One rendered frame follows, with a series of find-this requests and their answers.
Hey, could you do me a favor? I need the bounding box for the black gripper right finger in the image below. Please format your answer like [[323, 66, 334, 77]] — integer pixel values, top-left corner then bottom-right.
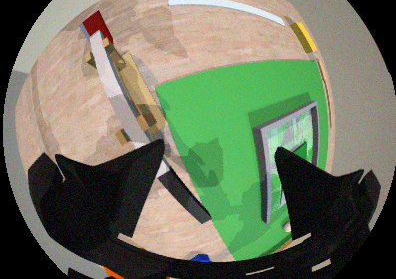
[[274, 146, 364, 240]]

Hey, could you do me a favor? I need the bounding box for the yellow rectangular block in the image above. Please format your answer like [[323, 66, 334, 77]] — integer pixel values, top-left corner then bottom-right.
[[290, 22, 316, 53]]

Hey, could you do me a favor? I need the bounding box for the green putting mat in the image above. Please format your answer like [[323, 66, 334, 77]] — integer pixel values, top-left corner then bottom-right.
[[154, 60, 328, 262]]

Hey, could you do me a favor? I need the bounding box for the white golf ball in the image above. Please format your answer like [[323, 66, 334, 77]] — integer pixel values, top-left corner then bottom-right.
[[283, 222, 291, 232]]

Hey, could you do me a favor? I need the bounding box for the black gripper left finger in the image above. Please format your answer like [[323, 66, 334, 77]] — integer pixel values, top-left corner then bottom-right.
[[54, 139, 165, 238]]

